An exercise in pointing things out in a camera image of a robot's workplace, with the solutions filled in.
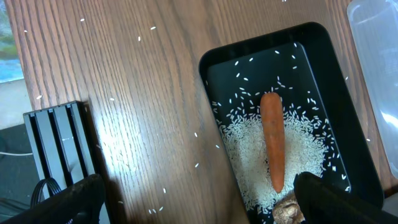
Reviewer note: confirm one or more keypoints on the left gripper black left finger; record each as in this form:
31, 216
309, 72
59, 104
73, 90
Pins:
82, 202

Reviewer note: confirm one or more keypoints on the clear plastic bin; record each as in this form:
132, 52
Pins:
374, 28

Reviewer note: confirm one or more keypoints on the brown food scrap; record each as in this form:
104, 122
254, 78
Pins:
288, 211

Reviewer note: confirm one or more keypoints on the orange carrot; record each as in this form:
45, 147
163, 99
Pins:
273, 129

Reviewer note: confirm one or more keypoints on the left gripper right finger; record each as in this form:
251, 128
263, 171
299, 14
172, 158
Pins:
323, 203

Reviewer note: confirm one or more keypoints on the white rice pile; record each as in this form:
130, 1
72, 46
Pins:
309, 147

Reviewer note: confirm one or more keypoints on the black waste tray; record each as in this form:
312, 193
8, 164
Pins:
300, 62

